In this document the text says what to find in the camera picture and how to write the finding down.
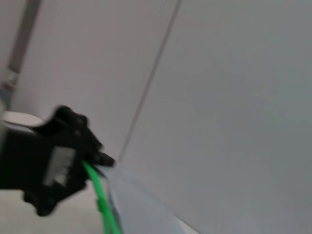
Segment grey metal pole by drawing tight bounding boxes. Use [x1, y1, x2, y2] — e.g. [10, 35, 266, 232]
[0, 0, 41, 112]

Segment green zip slider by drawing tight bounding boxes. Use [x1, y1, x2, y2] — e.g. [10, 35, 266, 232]
[94, 196, 107, 214]

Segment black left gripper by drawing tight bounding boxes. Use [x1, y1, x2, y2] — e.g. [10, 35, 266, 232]
[0, 106, 116, 216]

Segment clear document bag green zip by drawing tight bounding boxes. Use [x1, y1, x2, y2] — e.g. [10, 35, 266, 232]
[82, 159, 198, 234]

